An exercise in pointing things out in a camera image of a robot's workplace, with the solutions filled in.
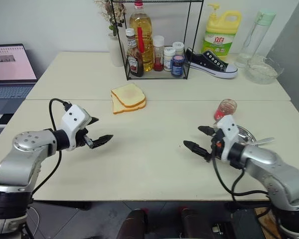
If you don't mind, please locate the round metal plate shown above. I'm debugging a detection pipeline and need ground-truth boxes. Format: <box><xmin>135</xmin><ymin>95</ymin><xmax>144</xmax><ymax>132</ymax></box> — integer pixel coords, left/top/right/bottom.
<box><xmin>235</xmin><ymin>125</ymin><xmax>257</xmax><ymax>145</ymax></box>

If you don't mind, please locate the spice shaker with red contents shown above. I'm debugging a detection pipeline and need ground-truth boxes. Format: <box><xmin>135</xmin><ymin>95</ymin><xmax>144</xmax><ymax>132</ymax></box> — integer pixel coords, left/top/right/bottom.
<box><xmin>152</xmin><ymin>35</ymin><xmax>165</xmax><ymax>72</ymax></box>

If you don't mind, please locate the dark sauce bottle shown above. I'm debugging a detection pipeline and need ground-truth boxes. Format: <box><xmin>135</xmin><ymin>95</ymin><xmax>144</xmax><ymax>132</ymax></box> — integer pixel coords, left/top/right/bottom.
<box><xmin>125</xmin><ymin>28</ymin><xmax>145</xmax><ymax>78</ymax></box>

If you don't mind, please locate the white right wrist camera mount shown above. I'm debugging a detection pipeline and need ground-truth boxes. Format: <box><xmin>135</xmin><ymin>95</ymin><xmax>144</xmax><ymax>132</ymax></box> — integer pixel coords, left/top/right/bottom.
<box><xmin>216</xmin><ymin>114</ymin><xmax>240</xmax><ymax>160</ymax></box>

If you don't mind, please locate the black and white sneaker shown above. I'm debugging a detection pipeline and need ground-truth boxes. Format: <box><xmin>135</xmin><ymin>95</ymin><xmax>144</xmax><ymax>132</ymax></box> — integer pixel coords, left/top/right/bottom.
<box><xmin>184</xmin><ymin>47</ymin><xmax>239</xmax><ymax>80</ymax></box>

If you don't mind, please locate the grey laptop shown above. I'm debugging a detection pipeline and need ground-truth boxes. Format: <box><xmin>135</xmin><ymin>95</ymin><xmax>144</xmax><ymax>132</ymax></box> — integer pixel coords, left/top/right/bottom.
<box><xmin>0</xmin><ymin>43</ymin><xmax>39</xmax><ymax>126</ymax></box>

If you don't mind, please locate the metal spreading knife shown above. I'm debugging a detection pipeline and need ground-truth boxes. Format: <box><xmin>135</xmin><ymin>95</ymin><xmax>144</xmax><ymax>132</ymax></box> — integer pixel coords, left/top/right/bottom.
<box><xmin>249</xmin><ymin>137</ymin><xmax>276</xmax><ymax>146</ymax></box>

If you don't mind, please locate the yellow detergent bottle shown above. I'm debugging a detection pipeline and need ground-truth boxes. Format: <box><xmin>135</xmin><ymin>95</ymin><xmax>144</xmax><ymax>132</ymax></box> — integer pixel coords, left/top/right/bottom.
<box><xmin>201</xmin><ymin>3</ymin><xmax>243</xmax><ymax>62</ymax></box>

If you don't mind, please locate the blue jar with pink lid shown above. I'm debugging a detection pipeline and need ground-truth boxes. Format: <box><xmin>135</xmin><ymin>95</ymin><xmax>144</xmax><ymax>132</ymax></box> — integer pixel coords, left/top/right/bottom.
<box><xmin>171</xmin><ymin>55</ymin><xmax>185</xmax><ymax>76</ymax></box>

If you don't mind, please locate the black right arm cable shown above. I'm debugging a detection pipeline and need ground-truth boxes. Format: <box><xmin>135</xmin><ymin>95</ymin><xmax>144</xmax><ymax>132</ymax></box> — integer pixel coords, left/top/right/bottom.
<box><xmin>211</xmin><ymin>151</ymin><xmax>273</xmax><ymax>203</ymax></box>

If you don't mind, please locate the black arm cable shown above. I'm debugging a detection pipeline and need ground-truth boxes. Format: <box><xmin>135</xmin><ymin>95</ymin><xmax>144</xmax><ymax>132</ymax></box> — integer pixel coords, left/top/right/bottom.
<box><xmin>211</xmin><ymin>151</ymin><xmax>273</xmax><ymax>203</ymax></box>
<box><xmin>29</xmin><ymin>98</ymin><xmax>73</xmax><ymax>202</ymax></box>

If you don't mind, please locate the toast slice with pink smear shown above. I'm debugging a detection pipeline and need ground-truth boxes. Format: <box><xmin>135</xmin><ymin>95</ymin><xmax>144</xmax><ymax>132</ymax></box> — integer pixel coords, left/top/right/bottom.
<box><xmin>111</xmin><ymin>83</ymin><xmax>147</xmax><ymax>109</ymax></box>

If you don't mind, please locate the dried flower bunch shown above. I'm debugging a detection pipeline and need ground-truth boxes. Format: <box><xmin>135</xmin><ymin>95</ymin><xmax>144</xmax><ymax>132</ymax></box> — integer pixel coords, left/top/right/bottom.
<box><xmin>94</xmin><ymin>0</ymin><xmax>127</xmax><ymax>37</ymax></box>

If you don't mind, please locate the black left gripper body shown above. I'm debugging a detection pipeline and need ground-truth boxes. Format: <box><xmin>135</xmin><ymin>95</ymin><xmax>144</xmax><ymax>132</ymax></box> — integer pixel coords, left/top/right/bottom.
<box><xmin>74</xmin><ymin>127</ymin><xmax>90</xmax><ymax>149</ymax></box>

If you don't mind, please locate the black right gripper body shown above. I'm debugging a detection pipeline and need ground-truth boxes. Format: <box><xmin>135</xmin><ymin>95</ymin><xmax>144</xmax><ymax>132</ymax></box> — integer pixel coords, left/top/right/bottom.
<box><xmin>210</xmin><ymin>128</ymin><xmax>226</xmax><ymax>160</ymax></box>

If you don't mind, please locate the dark rounded shape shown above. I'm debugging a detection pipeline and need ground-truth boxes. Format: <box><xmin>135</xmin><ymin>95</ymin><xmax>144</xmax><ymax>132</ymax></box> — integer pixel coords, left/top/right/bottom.
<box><xmin>116</xmin><ymin>208</ymin><xmax>150</xmax><ymax>239</ymax></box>
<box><xmin>177</xmin><ymin>206</ymin><xmax>213</xmax><ymax>239</ymax></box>

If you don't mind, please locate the clear glass bowl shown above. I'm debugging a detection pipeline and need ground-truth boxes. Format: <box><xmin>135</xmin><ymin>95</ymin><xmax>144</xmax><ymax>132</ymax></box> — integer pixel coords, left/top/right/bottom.
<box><xmin>244</xmin><ymin>55</ymin><xmax>285</xmax><ymax>85</ymax></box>

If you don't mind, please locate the white vase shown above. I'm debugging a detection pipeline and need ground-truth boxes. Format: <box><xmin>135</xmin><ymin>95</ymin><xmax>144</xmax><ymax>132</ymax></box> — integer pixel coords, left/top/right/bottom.
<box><xmin>107</xmin><ymin>33</ymin><xmax>125</xmax><ymax>68</ymax></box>

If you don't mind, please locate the white seasoning jar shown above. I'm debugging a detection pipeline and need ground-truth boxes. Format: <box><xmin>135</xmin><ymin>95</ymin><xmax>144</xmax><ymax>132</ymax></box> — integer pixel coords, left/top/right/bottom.
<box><xmin>163</xmin><ymin>46</ymin><xmax>176</xmax><ymax>72</ymax></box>
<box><xmin>172</xmin><ymin>41</ymin><xmax>185</xmax><ymax>57</ymax></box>

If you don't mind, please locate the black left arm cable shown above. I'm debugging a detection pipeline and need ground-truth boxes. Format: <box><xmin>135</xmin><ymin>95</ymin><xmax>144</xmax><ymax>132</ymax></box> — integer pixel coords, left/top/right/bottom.
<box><xmin>29</xmin><ymin>98</ymin><xmax>73</xmax><ymax>202</ymax></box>

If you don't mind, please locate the black wire rack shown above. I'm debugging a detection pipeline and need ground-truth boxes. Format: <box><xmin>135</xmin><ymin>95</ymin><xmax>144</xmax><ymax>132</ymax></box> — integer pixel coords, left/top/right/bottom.
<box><xmin>110</xmin><ymin>0</ymin><xmax>205</xmax><ymax>81</ymax></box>

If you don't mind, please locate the clear bottle with green lid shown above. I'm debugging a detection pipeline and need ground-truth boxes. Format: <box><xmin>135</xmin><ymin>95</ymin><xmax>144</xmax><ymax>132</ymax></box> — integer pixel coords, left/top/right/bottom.
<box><xmin>235</xmin><ymin>8</ymin><xmax>277</xmax><ymax>69</ymax></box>

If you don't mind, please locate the plain toast slice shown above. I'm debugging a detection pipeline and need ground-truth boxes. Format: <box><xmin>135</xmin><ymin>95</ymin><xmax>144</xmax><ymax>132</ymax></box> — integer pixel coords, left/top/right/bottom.
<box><xmin>111</xmin><ymin>95</ymin><xmax>147</xmax><ymax>116</ymax></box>

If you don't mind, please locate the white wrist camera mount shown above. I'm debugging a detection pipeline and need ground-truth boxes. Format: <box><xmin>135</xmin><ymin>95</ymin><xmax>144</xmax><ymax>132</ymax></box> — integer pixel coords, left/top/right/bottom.
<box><xmin>60</xmin><ymin>104</ymin><xmax>91</xmax><ymax>152</ymax></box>
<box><xmin>216</xmin><ymin>114</ymin><xmax>240</xmax><ymax>160</ymax></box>

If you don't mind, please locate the glass jar of red jam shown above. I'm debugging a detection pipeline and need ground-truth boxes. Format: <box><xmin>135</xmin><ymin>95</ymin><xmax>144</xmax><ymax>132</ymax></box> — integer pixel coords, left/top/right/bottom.
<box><xmin>213</xmin><ymin>99</ymin><xmax>238</xmax><ymax>123</ymax></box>

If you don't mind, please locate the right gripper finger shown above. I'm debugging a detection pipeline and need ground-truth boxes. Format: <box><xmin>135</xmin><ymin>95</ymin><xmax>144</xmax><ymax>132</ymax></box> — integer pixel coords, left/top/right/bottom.
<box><xmin>183</xmin><ymin>140</ymin><xmax>213</xmax><ymax>163</ymax></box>
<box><xmin>198</xmin><ymin>125</ymin><xmax>219</xmax><ymax>137</ymax></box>

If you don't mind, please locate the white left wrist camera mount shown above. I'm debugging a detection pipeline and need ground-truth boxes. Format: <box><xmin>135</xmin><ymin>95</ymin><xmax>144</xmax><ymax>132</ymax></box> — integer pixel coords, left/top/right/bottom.
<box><xmin>60</xmin><ymin>104</ymin><xmax>91</xmax><ymax>152</ymax></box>

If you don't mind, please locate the cooking oil bottle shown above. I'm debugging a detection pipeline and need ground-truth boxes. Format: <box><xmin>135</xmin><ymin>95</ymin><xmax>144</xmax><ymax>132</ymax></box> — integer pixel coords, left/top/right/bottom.
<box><xmin>129</xmin><ymin>0</ymin><xmax>153</xmax><ymax>73</ymax></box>

